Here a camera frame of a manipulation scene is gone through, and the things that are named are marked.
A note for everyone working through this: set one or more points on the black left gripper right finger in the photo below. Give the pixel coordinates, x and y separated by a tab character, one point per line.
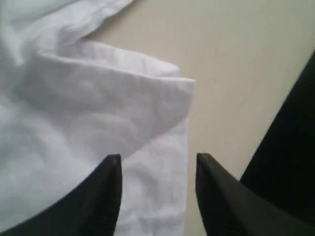
228	208

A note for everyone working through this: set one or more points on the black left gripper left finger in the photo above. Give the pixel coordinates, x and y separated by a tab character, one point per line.
90	209

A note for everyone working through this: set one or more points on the white t-shirt with red lettering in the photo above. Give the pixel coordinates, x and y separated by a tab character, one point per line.
67	102

